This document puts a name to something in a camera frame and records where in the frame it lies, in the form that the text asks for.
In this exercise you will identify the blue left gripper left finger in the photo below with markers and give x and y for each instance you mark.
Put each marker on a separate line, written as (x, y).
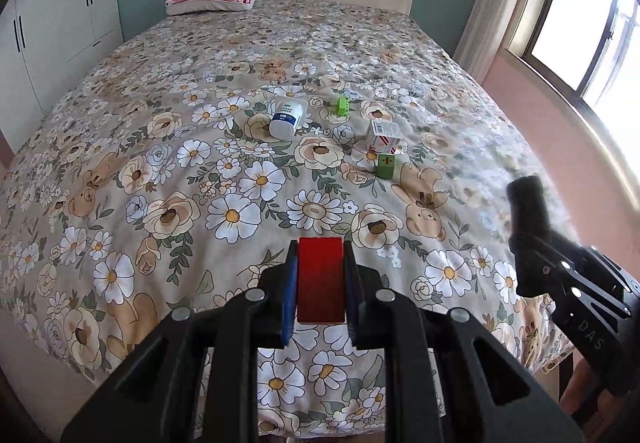
(261, 317)

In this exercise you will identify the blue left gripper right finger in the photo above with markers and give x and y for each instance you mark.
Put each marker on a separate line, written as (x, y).
(380, 318)

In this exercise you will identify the red cube block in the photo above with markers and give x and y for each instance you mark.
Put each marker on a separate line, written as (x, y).
(320, 281)

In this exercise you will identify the green square block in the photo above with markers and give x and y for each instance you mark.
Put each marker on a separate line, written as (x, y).
(385, 166)

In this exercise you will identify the small white red box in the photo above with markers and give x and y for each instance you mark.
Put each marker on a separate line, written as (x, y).
(383, 137)

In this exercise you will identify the white blue-label bottle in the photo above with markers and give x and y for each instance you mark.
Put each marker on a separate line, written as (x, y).
(288, 115)

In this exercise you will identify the green toy block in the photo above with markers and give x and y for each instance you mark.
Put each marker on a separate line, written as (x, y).
(342, 106)

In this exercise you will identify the floral bed cover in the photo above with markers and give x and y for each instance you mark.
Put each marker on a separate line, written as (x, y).
(154, 183)

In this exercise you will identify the white pillow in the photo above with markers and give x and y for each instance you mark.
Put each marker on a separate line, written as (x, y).
(173, 8)

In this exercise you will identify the white wardrobe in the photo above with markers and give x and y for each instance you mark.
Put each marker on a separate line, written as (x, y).
(47, 46)

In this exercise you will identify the window frame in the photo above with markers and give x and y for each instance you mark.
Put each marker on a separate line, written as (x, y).
(589, 51)

